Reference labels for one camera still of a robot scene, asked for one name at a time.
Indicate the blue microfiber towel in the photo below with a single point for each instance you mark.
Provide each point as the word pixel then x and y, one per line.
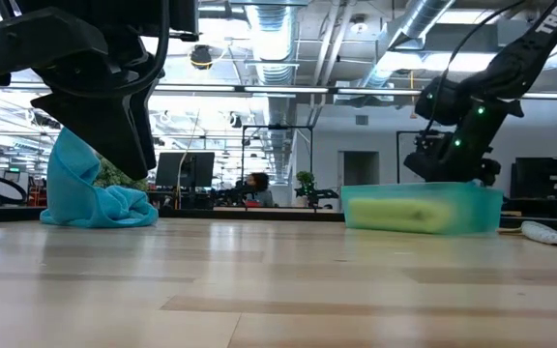
pixel 80 198

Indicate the black ceiling camera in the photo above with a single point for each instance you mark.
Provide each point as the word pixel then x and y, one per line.
pixel 201 55

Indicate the person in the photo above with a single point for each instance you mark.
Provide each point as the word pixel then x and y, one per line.
pixel 261 191

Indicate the silver ventilation duct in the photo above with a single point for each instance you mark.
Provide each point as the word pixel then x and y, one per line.
pixel 419 19
pixel 271 38

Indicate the black storage shelf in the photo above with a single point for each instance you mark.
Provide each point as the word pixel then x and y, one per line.
pixel 547 183

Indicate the black background monitor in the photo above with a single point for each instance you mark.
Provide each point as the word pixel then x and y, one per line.
pixel 191 169

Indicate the green translucent plastic bin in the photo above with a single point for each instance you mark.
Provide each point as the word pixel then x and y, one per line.
pixel 477 212

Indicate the wooden background desk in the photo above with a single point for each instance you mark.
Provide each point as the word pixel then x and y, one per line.
pixel 283 209

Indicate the black aluminium table frame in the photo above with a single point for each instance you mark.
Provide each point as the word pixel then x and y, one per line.
pixel 12 216

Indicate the overhead light bar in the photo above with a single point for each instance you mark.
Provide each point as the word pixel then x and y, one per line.
pixel 283 89

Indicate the green artificial plant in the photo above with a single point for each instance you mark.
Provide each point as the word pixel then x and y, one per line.
pixel 114 176

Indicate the black background robot arm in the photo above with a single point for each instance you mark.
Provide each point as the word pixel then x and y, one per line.
pixel 312 191
pixel 232 195

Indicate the yellow microfiber towel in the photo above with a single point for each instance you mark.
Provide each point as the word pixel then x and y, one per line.
pixel 394 215

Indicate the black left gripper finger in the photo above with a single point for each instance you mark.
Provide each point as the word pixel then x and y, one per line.
pixel 32 48
pixel 114 130

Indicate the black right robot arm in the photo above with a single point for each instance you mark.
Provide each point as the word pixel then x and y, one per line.
pixel 515 63

